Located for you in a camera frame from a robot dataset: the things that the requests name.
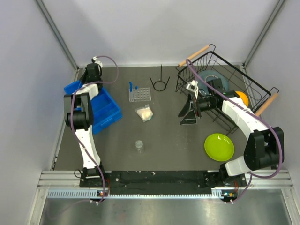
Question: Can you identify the clear test tube rack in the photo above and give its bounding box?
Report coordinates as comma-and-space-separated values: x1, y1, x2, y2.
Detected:
128, 87, 151, 102

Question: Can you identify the black wire ring stand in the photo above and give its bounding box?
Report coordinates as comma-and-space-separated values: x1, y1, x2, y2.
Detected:
150, 65, 170, 92

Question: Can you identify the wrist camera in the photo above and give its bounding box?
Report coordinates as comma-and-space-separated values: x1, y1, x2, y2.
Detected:
91, 56, 103, 68
186, 80, 199, 98

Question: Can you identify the blue ceramic plate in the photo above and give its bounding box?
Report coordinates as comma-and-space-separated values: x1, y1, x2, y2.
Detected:
195, 70, 229, 94

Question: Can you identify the green plate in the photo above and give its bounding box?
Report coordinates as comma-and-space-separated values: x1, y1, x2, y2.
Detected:
204, 133, 235, 162

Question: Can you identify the orange bowl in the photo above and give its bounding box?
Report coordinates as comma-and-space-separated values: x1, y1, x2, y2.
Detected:
236, 91, 249, 107

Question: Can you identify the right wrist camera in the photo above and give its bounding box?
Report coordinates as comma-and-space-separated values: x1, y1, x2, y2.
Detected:
186, 80, 199, 98

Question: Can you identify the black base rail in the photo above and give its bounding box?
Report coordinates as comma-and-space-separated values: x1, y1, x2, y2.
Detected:
79, 170, 225, 195

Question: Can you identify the clear glass flask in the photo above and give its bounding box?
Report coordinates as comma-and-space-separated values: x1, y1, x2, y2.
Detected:
135, 140, 145, 154

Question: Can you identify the bag of white powder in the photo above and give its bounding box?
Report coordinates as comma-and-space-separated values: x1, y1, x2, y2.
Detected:
135, 105, 153, 122

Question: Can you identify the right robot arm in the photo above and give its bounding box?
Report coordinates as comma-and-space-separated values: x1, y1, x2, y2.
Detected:
178, 79, 284, 186

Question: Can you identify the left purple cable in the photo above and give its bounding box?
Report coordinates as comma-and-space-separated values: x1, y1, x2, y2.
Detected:
70, 55, 120, 203

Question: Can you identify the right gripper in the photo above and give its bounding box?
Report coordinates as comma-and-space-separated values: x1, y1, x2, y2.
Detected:
178, 93, 218, 126

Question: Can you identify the blue plastic bin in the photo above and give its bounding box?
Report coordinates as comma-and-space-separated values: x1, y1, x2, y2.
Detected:
64, 81, 122, 135

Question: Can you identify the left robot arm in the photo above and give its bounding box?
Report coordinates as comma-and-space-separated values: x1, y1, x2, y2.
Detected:
64, 61, 106, 186

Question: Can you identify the black wire dish rack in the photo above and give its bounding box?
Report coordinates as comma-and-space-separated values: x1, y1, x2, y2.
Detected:
175, 43, 280, 135

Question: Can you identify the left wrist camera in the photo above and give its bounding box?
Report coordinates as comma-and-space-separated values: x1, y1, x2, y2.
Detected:
91, 56, 103, 68

